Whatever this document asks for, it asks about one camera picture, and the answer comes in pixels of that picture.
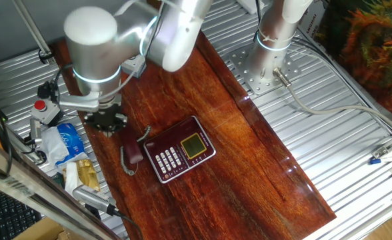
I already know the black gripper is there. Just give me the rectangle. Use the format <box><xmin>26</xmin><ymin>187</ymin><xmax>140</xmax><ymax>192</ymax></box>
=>
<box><xmin>83</xmin><ymin>102</ymin><xmax>129</xmax><ymax>134</ymax></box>

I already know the grey phone cord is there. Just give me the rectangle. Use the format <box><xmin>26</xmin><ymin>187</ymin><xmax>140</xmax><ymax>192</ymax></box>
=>
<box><xmin>119</xmin><ymin>125</ymin><xmax>152</xmax><ymax>177</ymax></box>

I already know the dark red telephone base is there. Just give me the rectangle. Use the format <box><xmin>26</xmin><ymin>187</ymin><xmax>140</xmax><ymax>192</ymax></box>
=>
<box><xmin>143</xmin><ymin>115</ymin><xmax>217</xmax><ymax>184</ymax></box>

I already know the blue tissue pack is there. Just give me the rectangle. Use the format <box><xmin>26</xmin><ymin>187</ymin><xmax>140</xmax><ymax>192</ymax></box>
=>
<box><xmin>41</xmin><ymin>122</ymin><xmax>89</xmax><ymax>167</ymax></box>

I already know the gold tissue pack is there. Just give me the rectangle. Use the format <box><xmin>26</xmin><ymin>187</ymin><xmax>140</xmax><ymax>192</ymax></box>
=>
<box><xmin>62</xmin><ymin>159</ymin><xmax>101</xmax><ymax>196</ymax></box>

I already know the grey red-button emergency stop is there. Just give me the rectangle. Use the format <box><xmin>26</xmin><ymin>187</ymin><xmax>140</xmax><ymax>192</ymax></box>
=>
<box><xmin>29</xmin><ymin>99</ymin><xmax>62</xmax><ymax>126</ymax></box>

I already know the dark green comb-like item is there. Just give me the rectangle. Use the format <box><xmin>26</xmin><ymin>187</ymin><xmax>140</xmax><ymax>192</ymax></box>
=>
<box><xmin>51</xmin><ymin>173</ymin><xmax>66</xmax><ymax>189</ymax></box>

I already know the glossy red-brown wooden board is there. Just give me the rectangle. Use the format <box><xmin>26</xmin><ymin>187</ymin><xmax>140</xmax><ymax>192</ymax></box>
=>
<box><xmin>49</xmin><ymin>29</ymin><xmax>337</xmax><ymax>240</ymax></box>

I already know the brown cardboard box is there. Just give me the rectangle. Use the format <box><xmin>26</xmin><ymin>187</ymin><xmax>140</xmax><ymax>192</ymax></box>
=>
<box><xmin>12</xmin><ymin>216</ymin><xmax>70</xmax><ymax>240</ymax></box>

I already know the black computer keyboard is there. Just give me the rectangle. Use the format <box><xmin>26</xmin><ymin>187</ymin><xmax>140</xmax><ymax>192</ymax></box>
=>
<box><xmin>0</xmin><ymin>189</ymin><xmax>42</xmax><ymax>240</ymax></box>

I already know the colourful orange green picture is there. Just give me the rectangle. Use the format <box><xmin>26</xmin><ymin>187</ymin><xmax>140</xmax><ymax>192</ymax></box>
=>
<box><xmin>312</xmin><ymin>0</ymin><xmax>392</xmax><ymax>117</ymax></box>

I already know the blue capped pen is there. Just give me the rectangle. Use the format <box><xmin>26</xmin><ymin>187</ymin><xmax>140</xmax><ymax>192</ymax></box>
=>
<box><xmin>369</xmin><ymin>155</ymin><xmax>392</xmax><ymax>166</ymax></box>

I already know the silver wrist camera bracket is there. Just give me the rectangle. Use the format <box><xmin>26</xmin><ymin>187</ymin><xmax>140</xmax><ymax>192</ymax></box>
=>
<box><xmin>59</xmin><ymin>95</ymin><xmax>101</xmax><ymax>113</ymax></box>

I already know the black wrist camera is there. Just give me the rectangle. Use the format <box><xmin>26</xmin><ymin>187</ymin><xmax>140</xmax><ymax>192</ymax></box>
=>
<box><xmin>37</xmin><ymin>81</ymin><xmax>59</xmax><ymax>102</ymax></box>

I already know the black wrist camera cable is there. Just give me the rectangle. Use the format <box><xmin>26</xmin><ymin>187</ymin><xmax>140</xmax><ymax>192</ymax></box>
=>
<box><xmin>51</xmin><ymin>63</ymin><xmax>74</xmax><ymax>101</ymax></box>

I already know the small silver camera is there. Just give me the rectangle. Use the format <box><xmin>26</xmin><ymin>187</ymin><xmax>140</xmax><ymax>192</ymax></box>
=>
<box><xmin>29</xmin><ymin>118</ymin><xmax>43</xmax><ymax>146</ymax></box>

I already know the silver depth camera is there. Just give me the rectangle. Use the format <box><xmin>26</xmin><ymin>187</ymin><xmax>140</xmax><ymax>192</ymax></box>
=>
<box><xmin>72</xmin><ymin>185</ymin><xmax>117</xmax><ymax>216</ymax></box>

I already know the aluminium frame bar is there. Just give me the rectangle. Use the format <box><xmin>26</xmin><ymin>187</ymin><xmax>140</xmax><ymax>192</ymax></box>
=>
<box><xmin>0</xmin><ymin>133</ymin><xmax>122</xmax><ymax>240</ymax></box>

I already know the black depth camera cable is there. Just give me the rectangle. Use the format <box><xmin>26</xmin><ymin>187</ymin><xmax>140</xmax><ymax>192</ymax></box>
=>
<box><xmin>112</xmin><ymin>209</ymin><xmax>144</xmax><ymax>240</ymax></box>

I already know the grey camera stand pole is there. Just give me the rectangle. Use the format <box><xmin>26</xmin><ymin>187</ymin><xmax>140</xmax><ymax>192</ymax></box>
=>
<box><xmin>11</xmin><ymin>0</ymin><xmax>55</xmax><ymax>64</ymax></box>

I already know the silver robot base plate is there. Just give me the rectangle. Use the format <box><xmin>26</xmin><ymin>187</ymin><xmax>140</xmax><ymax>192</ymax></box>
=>
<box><xmin>228</xmin><ymin>45</ymin><xmax>302</xmax><ymax>96</ymax></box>

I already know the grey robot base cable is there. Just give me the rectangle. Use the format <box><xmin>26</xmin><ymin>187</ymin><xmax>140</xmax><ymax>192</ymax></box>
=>
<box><xmin>272</xmin><ymin>67</ymin><xmax>392</xmax><ymax>134</ymax></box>

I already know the silver metal bracket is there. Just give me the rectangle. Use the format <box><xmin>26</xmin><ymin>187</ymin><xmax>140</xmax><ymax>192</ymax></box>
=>
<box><xmin>371</xmin><ymin>126</ymin><xmax>392</xmax><ymax>159</ymax></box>

